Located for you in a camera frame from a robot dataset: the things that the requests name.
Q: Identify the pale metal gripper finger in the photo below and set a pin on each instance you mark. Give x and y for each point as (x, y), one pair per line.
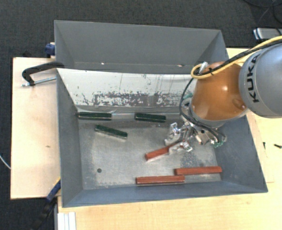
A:
(171, 134)
(179, 149)

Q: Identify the red-brown flat block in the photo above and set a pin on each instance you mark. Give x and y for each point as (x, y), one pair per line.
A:
(198, 170)
(156, 153)
(160, 179)

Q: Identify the dark green flat block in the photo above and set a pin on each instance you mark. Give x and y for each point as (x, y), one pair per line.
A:
(150, 117)
(110, 131)
(95, 116)

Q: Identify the grey metal bin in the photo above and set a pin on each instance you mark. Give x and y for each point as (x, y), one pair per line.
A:
(121, 159)

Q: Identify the small black screw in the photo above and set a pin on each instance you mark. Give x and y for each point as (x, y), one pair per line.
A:
(278, 146)

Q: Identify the pale wood board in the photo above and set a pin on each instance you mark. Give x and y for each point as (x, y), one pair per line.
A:
(33, 133)

